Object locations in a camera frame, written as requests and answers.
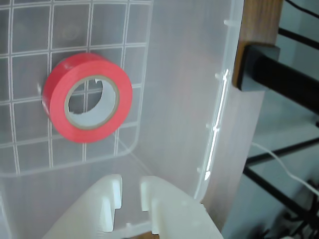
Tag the black metal table frame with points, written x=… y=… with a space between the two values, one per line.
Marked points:
x=274 y=74

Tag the red tape roll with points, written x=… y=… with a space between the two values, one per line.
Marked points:
x=62 y=82

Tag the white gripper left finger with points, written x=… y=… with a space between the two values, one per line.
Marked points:
x=84 y=214

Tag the clear plastic storage box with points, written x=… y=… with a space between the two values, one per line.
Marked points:
x=174 y=99

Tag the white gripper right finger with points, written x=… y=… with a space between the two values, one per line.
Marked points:
x=179 y=216

